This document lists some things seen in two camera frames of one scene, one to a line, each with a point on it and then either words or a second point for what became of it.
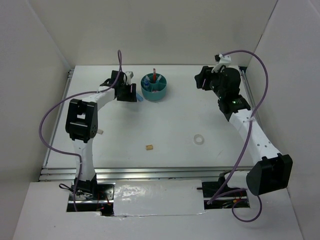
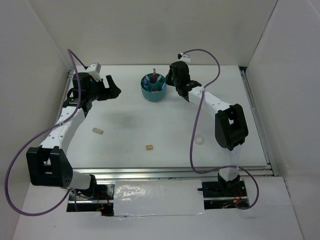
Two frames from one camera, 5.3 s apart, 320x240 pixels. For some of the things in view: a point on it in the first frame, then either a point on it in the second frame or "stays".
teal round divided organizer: x=153 y=87 stays
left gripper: x=131 y=96 → x=111 y=93
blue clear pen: x=159 y=78 stays
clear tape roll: x=202 y=138 stays
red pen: x=154 y=75 stays
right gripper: x=206 y=73 → x=168 y=76
